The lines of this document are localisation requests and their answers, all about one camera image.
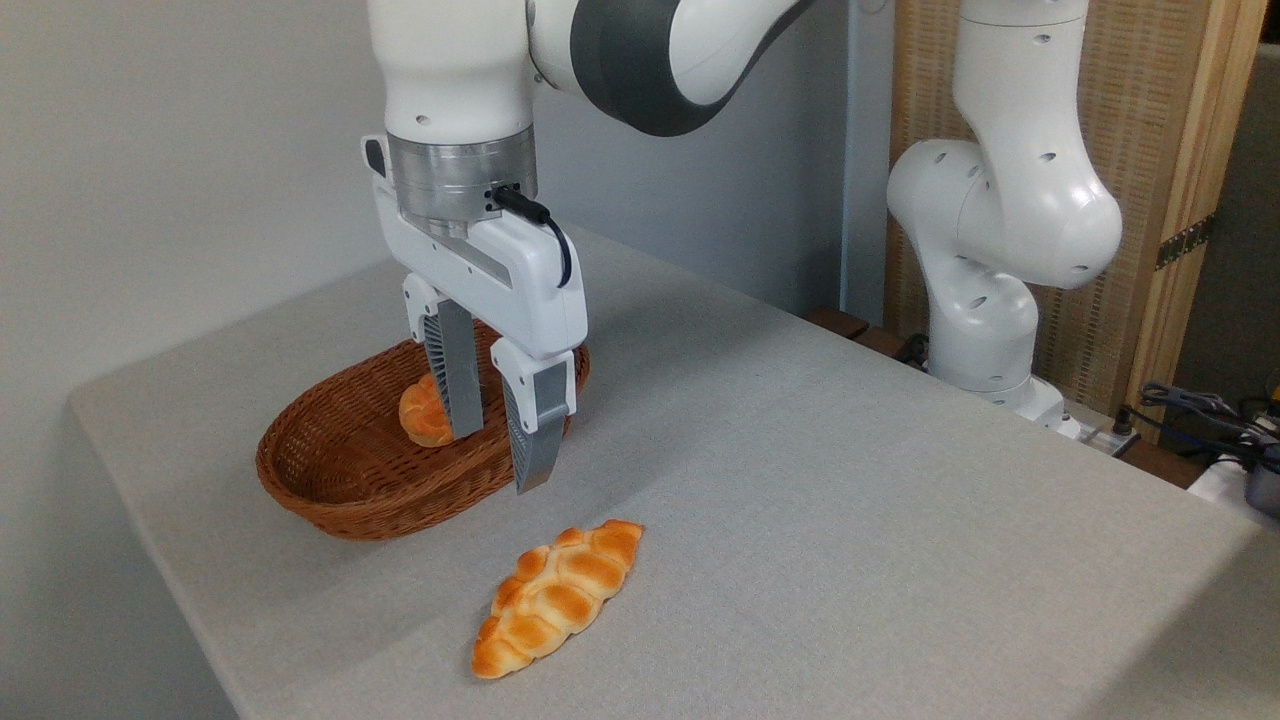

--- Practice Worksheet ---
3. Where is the long braided golden bread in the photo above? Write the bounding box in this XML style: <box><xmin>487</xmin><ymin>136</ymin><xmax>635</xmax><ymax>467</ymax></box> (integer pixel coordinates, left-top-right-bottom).
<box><xmin>471</xmin><ymin>519</ymin><xmax>645</xmax><ymax>681</ymax></box>

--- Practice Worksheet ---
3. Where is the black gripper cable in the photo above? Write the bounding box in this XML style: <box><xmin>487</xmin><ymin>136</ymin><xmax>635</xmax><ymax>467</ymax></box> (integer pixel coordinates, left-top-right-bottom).
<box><xmin>490</xmin><ymin>183</ymin><xmax>574</xmax><ymax>289</ymax></box>

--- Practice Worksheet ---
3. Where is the dark brown wooden bench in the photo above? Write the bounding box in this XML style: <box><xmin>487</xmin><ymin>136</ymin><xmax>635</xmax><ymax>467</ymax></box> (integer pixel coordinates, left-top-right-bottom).
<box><xmin>805</xmin><ymin>307</ymin><xmax>931</xmax><ymax>373</ymax></box>

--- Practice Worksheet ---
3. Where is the dark patterned screen hinge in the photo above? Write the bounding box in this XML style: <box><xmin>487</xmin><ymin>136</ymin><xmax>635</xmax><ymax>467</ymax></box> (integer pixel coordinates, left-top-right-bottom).
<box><xmin>1156</xmin><ymin>213</ymin><xmax>1217</xmax><ymax>271</ymax></box>

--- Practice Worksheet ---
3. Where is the brown wicker basket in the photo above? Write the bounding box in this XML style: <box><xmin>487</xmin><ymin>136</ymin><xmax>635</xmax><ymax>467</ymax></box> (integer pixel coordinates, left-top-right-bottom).
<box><xmin>256</xmin><ymin>320</ymin><xmax>591</xmax><ymax>542</ymax></box>

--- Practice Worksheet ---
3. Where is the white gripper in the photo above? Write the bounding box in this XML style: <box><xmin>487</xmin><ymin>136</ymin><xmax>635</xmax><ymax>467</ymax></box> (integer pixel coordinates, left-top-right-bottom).
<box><xmin>362</xmin><ymin>135</ymin><xmax>589</xmax><ymax>495</ymax></box>

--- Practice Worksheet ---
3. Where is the woven wooden folding screen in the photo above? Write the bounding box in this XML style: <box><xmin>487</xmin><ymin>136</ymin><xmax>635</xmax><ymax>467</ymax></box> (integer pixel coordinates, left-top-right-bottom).
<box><xmin>885</xmin><ymin>0</ymin><xmax>1269</xmax><ymax>441</ymax></box>

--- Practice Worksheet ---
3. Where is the small golden bread roll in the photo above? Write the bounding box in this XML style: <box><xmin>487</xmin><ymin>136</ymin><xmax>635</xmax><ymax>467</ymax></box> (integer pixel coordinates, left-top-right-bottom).
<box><xmin>398</xmin><ymin>372</ymin><xmax>456</xmax><ymax>448</ymax></box>

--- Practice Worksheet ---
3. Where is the grey metal device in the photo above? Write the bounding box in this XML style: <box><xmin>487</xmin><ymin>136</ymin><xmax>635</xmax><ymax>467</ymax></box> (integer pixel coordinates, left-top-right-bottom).
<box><xmin>1244</xmin><ymin>440</ymin><xmax>1280</xmax><ymax>517</ymax></box>

